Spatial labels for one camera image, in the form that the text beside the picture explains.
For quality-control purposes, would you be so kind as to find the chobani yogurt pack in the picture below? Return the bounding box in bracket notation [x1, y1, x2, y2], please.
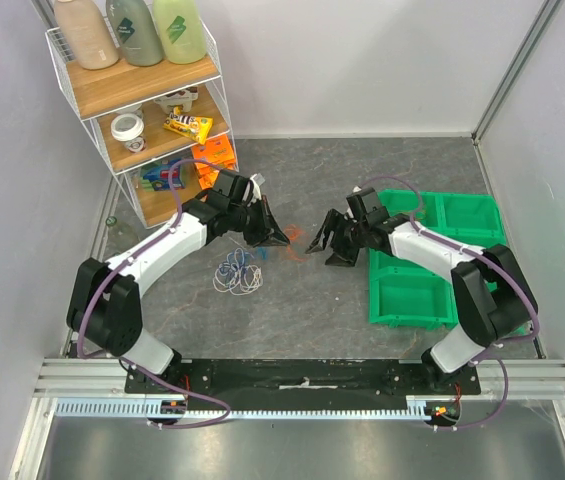
[153, 86, 198, 114]

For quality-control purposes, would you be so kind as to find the green compartment bin tray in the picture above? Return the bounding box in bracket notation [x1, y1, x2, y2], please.
[368, 189, 507, 330]

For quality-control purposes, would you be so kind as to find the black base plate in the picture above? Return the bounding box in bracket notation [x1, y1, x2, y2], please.
[124, 357, 483, 399]

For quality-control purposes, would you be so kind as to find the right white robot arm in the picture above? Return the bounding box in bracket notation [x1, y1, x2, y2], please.
[306, 187, 539, 394]

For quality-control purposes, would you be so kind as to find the top orange snack box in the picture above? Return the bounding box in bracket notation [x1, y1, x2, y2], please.
[191, 134, 236, 169]

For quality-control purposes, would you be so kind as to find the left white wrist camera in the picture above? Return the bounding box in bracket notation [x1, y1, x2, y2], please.
[249, 173, 265, 203]

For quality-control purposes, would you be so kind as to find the grey slotted cable duct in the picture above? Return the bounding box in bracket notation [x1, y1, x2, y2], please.
[55, 398, 433, 421]

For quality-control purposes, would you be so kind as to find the orange snack box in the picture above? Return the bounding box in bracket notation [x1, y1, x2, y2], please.
[191, 134, 236, 169]
[195, 163, 222, 190]

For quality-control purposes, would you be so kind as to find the white lidded paper cup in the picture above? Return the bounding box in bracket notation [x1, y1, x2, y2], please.
[110, 113, 147, 153]

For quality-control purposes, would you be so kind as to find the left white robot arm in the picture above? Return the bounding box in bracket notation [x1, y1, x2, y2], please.
[67, 169, 289, 393]

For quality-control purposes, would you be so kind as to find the lower orange snack box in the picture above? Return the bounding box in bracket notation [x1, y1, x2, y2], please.
[195, 163, 222, 190]

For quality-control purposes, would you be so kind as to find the yellow candy bag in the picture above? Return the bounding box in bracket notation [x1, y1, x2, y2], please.
[163, 106, 213, 145]

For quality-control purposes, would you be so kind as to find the grey green bottle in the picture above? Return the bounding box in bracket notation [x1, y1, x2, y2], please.
[105, 0, 164, 67]

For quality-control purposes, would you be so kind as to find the beige bottle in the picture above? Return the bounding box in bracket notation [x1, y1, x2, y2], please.
[53, 0, 119, 70]

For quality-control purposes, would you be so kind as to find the blue snack package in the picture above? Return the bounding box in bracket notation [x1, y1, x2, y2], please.
[139, 157, 180, 192]

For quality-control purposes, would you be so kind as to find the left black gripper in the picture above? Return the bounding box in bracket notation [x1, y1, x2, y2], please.
[228, 196, 290, 248]

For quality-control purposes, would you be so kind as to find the light green bottle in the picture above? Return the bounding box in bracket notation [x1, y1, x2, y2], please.
[152, 0, 207, 65]

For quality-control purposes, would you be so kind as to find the white cable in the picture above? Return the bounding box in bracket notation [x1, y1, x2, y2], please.
[211, 259, 265, 297]

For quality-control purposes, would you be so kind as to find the white wire wooden shelf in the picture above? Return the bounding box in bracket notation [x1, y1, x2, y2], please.
[46, 28, 234, 228]

